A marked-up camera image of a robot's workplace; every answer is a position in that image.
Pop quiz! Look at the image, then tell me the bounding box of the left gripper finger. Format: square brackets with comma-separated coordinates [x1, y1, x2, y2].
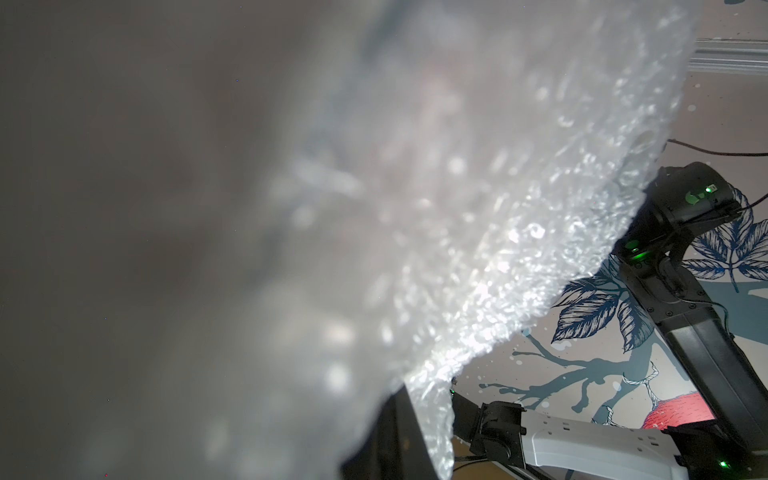
[340, 386, 438, 480]

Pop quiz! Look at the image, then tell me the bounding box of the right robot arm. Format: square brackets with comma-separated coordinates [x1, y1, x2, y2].
[453, 162, 767, 479]

